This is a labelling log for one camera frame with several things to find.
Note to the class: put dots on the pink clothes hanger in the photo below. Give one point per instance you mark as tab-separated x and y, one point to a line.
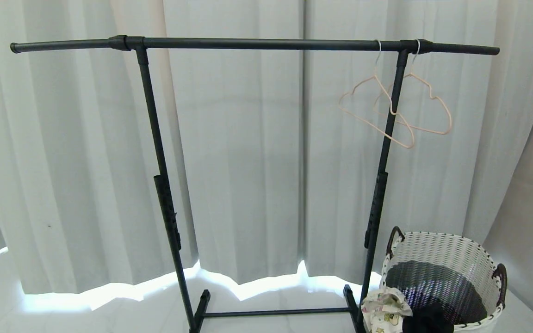
450	120
376	77

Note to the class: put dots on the white laundry basket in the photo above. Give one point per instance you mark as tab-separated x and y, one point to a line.
437	245

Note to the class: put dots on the white curtain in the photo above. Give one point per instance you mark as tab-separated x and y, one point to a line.
248	162

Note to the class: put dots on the black clothes rack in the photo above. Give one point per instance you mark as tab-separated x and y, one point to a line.
248	44

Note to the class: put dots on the black garment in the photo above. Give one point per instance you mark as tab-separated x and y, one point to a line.
428	321

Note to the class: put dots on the cream printed garment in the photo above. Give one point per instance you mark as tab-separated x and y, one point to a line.
384	310

